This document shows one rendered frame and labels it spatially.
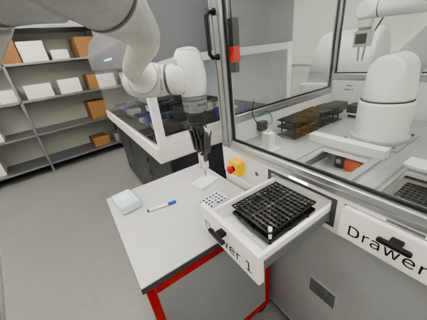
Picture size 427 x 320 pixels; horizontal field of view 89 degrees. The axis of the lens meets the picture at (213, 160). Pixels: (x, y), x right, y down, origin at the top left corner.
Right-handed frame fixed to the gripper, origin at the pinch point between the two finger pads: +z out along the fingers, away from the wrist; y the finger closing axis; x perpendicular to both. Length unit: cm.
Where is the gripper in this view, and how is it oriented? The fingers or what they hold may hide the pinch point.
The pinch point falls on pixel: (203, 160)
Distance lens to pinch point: 89.5
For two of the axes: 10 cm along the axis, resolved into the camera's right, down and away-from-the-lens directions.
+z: 1.1, 8.9, 4.4
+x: 7.7, -3.6, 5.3
